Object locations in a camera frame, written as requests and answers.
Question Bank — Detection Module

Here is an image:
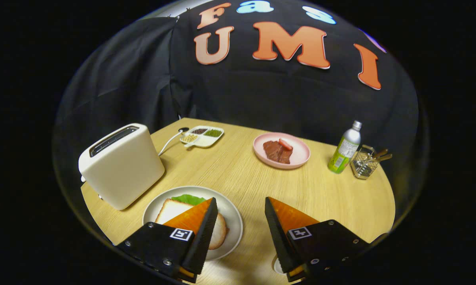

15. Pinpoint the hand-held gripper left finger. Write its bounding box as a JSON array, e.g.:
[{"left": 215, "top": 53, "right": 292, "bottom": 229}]
[{"left": 116, "top": 197, "right": 218, "bottom": 283}]

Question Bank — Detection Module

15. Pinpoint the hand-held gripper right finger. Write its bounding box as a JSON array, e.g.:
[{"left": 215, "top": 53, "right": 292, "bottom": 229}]
[{"left": 265, "top": 196, "right": 371, "bottom": 282}]

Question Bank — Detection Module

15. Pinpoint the white bread slice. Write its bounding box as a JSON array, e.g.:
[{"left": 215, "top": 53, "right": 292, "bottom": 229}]
[{"left": 155, "top": 198, "right": 229, "bottom": 250}]

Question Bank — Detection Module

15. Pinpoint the green lettuce leaf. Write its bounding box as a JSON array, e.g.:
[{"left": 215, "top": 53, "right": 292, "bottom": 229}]
[{"left": 171, "top": 194, "right": 207, "bottom": 206}]

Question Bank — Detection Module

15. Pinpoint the large white round plate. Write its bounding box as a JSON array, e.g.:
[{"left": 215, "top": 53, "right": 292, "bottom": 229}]
[{"left": 142, "top": 186, "right": 244, "bottom": 262}]

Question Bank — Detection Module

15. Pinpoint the pink plate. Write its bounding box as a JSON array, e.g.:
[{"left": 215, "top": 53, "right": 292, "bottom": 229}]
[{"left": 253, "top": 132, "right": 311, "bottom": 170}]

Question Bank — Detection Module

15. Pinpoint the brown meat slice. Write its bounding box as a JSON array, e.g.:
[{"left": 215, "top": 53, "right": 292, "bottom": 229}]
[{"left": 263, "top": 141, "right": 293, "bottom": 164}]

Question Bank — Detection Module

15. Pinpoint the white divided dish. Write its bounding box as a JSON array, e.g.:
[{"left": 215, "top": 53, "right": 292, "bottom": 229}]
[{"left": 180, "top": 125, "right": 225, "bottom": 148}]

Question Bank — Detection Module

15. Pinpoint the cream white toaster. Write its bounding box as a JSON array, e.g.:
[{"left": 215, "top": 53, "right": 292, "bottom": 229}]
[{"left": 78, "top": 123, "right": 165, "bottom": 211}]

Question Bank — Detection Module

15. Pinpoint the silver bottle with green label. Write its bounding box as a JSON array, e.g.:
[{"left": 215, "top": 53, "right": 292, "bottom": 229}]
[{"left": 328, "top": 120, "right": 362, "bottom": 174}]

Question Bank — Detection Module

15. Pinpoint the white toaster cable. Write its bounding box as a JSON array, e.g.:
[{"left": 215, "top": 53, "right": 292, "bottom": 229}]
[{"left": 158, "top": 131, "right": 183, "bottom": 157}]

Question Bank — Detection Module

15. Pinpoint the metal wire basket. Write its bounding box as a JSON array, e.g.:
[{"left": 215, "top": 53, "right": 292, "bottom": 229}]
[{"left": 350, "top": 145, "right": 379, "bottom": 180}]

